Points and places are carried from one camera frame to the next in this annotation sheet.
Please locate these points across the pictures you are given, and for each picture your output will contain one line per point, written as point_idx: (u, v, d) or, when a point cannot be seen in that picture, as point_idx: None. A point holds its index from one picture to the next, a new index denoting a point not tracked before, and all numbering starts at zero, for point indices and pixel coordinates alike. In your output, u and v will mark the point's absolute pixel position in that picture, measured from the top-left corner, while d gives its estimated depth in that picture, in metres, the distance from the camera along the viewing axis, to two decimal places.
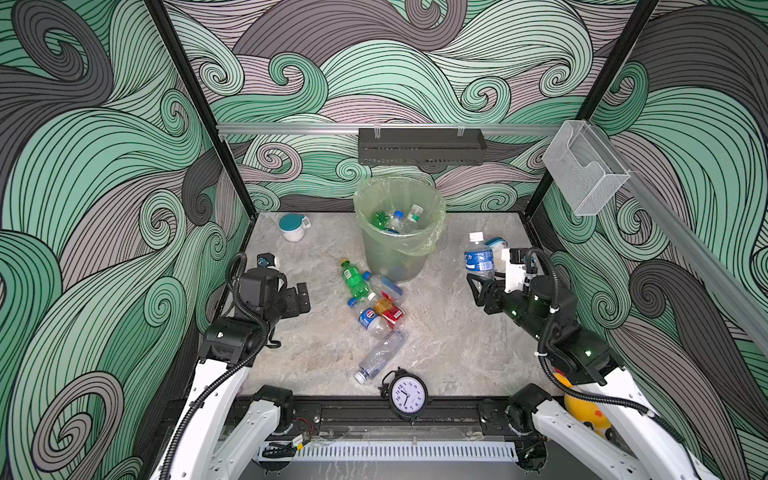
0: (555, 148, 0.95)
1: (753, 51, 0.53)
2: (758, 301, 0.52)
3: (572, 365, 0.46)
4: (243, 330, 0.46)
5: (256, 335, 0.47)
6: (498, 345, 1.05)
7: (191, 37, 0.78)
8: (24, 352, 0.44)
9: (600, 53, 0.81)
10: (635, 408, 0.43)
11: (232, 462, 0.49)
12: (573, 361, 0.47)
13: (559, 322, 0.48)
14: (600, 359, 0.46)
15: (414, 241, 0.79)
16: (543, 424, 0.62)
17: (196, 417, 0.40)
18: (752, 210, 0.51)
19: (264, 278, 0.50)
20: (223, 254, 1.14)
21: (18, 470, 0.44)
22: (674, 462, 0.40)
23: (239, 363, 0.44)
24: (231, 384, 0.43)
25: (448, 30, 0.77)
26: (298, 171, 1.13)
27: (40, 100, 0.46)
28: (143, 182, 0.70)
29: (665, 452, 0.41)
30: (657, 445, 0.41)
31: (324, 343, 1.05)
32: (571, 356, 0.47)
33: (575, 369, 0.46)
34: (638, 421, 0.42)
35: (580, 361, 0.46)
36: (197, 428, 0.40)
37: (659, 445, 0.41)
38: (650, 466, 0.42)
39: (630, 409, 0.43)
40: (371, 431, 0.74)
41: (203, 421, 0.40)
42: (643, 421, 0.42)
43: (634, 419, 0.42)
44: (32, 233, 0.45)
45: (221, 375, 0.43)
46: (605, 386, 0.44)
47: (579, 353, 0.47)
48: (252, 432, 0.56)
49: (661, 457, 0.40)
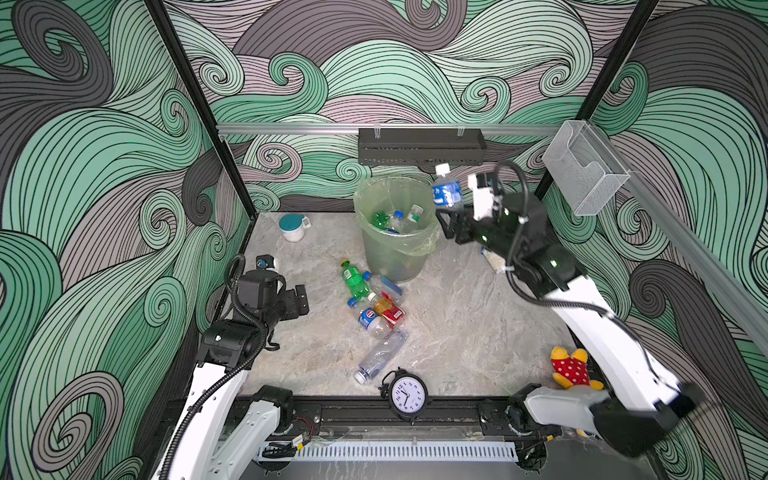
0: (555, 148, 0.95)
1: (753, 51, 0.53)
2: (758, 301, 0.52)
3: (538, 277, 0.46)
4: (243, 333, 0.45)
5: (255, 337, 0.46)
6: (498, 345, 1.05)
7: (191, 37, 0.78)
8: (24, 352, 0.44)
9: (600, 53, 0.81)
10: (595, 311, 0.43)
11: (231, 464, 0.49)
12: (540, 273, 0.46)
13: (528, 234, 0.47)
14: (566, 269, 0.46)
15: (414, 241, 0.79)
16: (535, 408, 0.62)
17: (193, 423, 0.40)
18: (752, 210, 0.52)
19: (263, 280, 0.50)
20: (223, 254, 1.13)
21: (18, 470, 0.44)
22: (630, 361, 0.40)
23: (239, 366, 0.44)
24: (228, 388, 0.43)
25: (448, 30, 0.77)
26: (298, 171, 1.13)
27: (40, 100, 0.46)
28: (143, 181, 0.70)
29: (623, 354, 0.40)
30: (615, 349, 0.41)
31: (325, 343, 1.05)
32: (537, 267, 0.46)
33: (540, 283, 0.46)
34: (596, 326, 0.42)
35: (548, 274, 0.45)
36: (195, 433, 0.40)
37: (617, 349, 0.41)
38: (605, 363, 0.43)
39: (590, 313, 0.43)
40: (371, 431, 0.74)
41: (200, 427, 0.40)
42: (602, 324, 0.42)
43: (592, 325, 0.42)
44: (32, 233, 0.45)
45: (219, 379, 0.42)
46: (567, 295, 0.44)
47: (545, 264, 0.46)
48: (252, 432, 0.56)
49: (616, 357, 0.41)
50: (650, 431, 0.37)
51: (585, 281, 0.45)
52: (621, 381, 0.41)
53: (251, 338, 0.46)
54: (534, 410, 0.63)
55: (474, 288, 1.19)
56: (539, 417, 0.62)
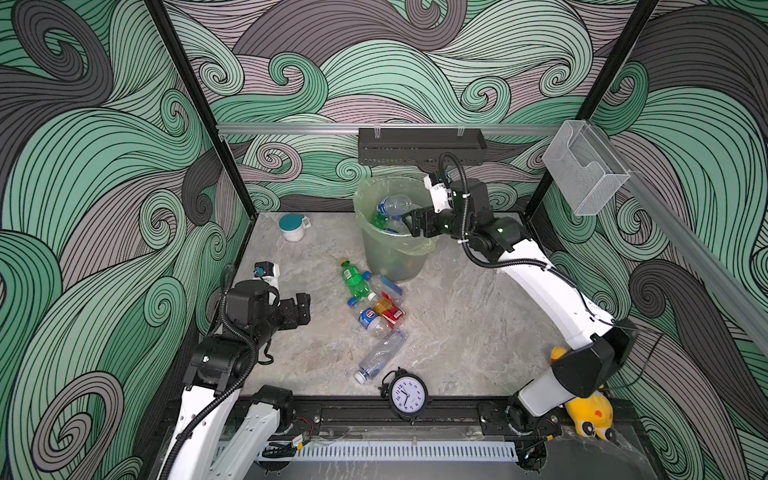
0: (555, 148, 0.95)
1: (753, 51, 0.53)
2: (758, 301, 0.52)
3: (488, 244, 0.52)
4: (232, 353, 0.43)
5: (245, 355, 0.44)
6: (498, 345, 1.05)
7: (191, 37, 0.78)
8: (25, 352, 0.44)
9: (601, 53, 0.81)
10: (538, 265, 0.48)
11: (232, 474, 0.50)
12: (489, 241, 0.52)
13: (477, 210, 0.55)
14: (511, 234, 0.52)
15: (414, 241, 0.79)
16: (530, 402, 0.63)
17: (185, 446, 0.39)
18: (752, 210, 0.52)
19: (253, 293, 0.48)
20: (223, 254, 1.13)
21: (18, 470, 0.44)
22: (568, 302, 0.45)
23: (228, 389, 0.42)
24: (220, 411, 0.42)
25: (448, 30, 0.77)
26: (298, 171, 1.13)
27: (40, 100, 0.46)
28: (143, 181, 0.70)
29: (562, 298, 0.46)
30: (556, 293, 0.46)
31: (324, 343, 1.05)
32: (486, 236, 0.53)
33: (490, 249, 0.52)
34: (540, 277, 0.48)
35: (496, 239, 0.51)
36: (187, 456, 0.39)
37: (558, 293, 0.46)
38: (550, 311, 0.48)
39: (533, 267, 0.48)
40: (371, 430, 0.74)
41: (190, 453, 0.39)
42: (545, 276, 0.48)
43: (534, 275, 0.48)
44: (32, 233, 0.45)
45: (208, 404, 0.41)
46: (513, 254, 0.50)
47: (493, 231, 0.52)
48: (251, 440, 0.56)
49: (560, 301, 0.46)
50: (589, 366, 0.42)
51: (529, 244, 0.51)
52: (566, 325, 0.46)
53: (242, 356, 0.44)
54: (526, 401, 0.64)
55: (474, 288, 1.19)
56: (534, 411, 0.63)
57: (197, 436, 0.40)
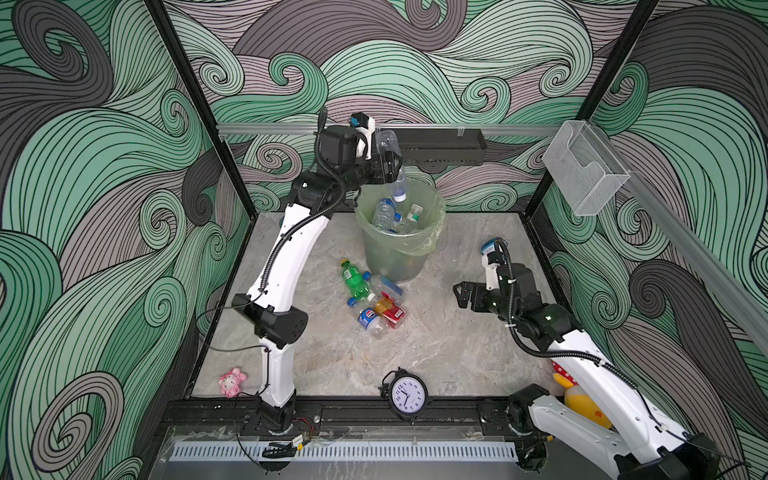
0: (555, 148, 0.95)
1: (753, 52, 0.53)
2: (758, 301, 0.52)
3: (537, 331, 0.53)
4: (325, 185, 0.48)
5: (337, 189, 0.49)
6: (498, 345, 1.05)
7: (191, 37, 0.78)
8: (24, 351, 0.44)
9: (600, 54, 0.81)
10: (591, 360, 0.48)
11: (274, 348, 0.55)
12: (538, 329, 0.53)
13: (522, 296, 0.57)
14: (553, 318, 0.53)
15: (414, 241, 0.79)
16: (540, 416, 0.62)
17: (285, 246, 0.48)
18: (752, 210, 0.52)
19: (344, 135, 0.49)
20: (223, 254, 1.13)
21: (18, 470, 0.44)
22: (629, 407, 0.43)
23: (321, 210, 0.48)
24: (316, 226, 0.49)
25: (448, 30, 0.77)
26: (298, 172, 1.13)
27: (41, 100, 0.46)
28: (143, 181, 0.70)
29: (624, 402, 0.43)
30: (614, 393, 0.44)
31: (314, 335, 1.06)
32: (535, 324, 0.53)
33: (539, 336, 0.53)
34: (594, 372, 0.46)
35: (544, 327, 0.52)
36: (286, 254, 0.48)
37: (617, 395, 0.44)
38: (613, 417, 0.44)
39: (587, 361, 0.48)
40: (371, 431, 0.74)
41: (291, 252, 0.48)
42: (598, 370, 0.46)
43: (592, 372, 0.47)
44: (32, 233, 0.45)
45: (303, 219, 0.48)
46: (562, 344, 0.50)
47: (543, 320, 0.53)
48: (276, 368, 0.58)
49: (621, 405, 0.43)
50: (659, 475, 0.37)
51: (581, 335, 0.51)
52: (627, 431, 0.43)
53: (332, 190, 0.49)
54: (545, 428, 0.61)
55: None
56: (541, 421, 0.62)
57: (297, 241, 0.48)
